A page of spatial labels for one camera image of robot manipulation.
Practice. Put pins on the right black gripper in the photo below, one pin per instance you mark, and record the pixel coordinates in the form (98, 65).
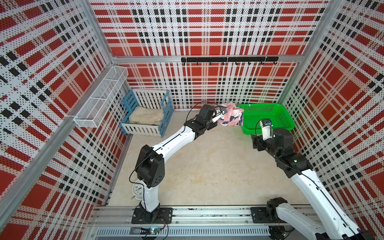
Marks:
(257, 141)

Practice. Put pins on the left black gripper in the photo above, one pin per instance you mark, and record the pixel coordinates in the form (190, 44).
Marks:
(213, 124)

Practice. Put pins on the pink shark print shorts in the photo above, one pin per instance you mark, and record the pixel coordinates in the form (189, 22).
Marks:
(233, 117)

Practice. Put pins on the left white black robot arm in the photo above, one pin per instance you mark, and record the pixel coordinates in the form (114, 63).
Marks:
(150, 166)

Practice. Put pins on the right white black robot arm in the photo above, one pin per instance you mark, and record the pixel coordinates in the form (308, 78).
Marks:
(334, 224)

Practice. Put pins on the green plastic basket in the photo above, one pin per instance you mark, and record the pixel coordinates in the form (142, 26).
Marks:
(277, 113)

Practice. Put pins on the blue and white slatted crate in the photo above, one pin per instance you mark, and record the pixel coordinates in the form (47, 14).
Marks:
(150, 99)

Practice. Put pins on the beige folded towel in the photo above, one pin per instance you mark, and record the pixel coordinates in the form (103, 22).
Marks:
(144, 116)

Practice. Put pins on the white twin bell alarm clock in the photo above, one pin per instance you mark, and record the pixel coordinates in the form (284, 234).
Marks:
(138, 191)

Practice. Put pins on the green circuit board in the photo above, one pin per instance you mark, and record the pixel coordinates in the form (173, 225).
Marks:
(150, 231)

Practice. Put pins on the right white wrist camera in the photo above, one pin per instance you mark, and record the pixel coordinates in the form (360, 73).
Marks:
(266, 127)

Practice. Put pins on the black wall hook rail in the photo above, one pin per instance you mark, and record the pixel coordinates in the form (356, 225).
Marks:
(236, 60)

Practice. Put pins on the white wire mesh shelf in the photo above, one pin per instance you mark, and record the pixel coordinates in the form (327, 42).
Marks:
(108, 85)

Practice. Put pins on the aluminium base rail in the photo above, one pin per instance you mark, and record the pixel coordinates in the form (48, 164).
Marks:
(125, 223)

